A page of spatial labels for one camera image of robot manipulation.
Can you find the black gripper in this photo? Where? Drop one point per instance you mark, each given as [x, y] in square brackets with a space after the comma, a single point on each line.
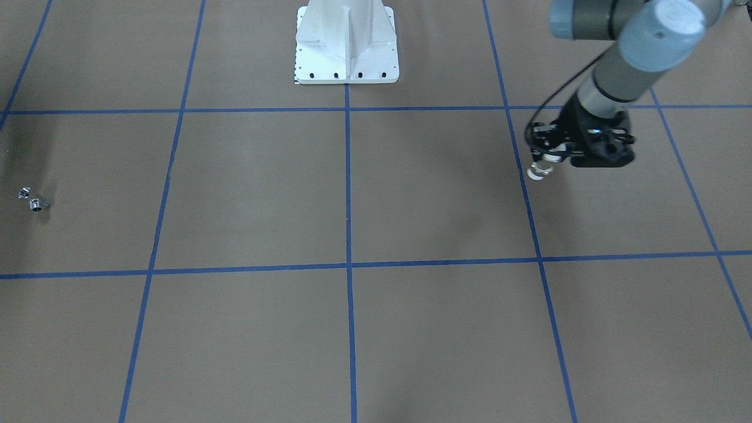
[572, 123]

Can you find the white PPR valve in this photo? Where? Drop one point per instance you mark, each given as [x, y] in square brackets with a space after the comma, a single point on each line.
[541, 166]

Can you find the small chrome pipe fitting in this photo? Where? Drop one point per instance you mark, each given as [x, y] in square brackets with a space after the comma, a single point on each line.
[37, 203]

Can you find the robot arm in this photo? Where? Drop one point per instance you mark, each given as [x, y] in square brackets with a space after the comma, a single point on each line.
[647, 39]

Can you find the brown paper table mat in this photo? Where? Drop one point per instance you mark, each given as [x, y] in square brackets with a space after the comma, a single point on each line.
[224, 245]

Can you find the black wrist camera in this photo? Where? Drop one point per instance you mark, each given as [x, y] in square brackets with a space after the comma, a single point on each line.
[605, 150]

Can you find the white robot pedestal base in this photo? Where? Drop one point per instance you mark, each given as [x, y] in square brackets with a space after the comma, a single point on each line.
[346, 42]

